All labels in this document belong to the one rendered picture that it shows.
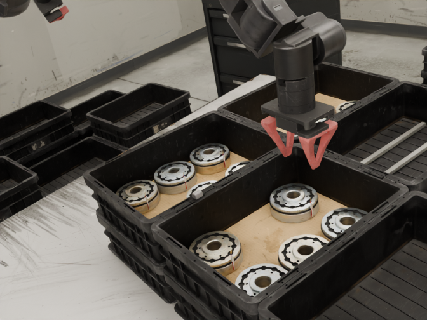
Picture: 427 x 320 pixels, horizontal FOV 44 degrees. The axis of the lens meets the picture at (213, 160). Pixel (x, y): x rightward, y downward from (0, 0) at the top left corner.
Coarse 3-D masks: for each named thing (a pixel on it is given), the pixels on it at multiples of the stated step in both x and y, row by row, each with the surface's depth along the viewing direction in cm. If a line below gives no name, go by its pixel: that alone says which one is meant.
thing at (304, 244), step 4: (296, 244) 97; (300, 244) 97; (304, 244) 97; (308, 244) 97; (312, 244) 97; (296, 248) 97; (300, 248) 97; (312, 248) 97; (316, 248) 96; (292, 252) 96; (296, 252) 96; (296, 256) 95; (300, 256) 95; (304, 256) 94; (308, 256) 94
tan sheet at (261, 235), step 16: (320, 208) 112; (336, 208) 111; (240, 224) 111; (256, 224) 111; (272, 224) 110; (288, 224) 109; (304, 224) 108; (320, 224) 107; (240, 240) 107; (256, 240) 106; (272, 240) 105; (256, 256) 102; (272, 256) 101; (240, 272) 99
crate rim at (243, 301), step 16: (272, 160) 113; (336, 160) 108; (240, 176) 109; (368, 176) 102; (208, 192) 106; (400, 192) 96; (384, 208) 92; (160, 224) 99; (160, 240) 97; (176, 240) 94; (336, 240) 88; (176, 256) 94; (192, 256) 90; (320, 256) 85; (208, 272) 86; (288, 272) 83; (224, 288) 82; (272, 288) 80; (240, 304) 80; (256, 304) 78
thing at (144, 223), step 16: (208, 112) 138; (176, 128) 133; (256, 128) 126; (144, 144) 129; (112, 160) 124; (256, 160) 114; (96, 192) 117; (112, 192) 112; (128, 208) 105; (176, 208) 103; (144, 224) 100
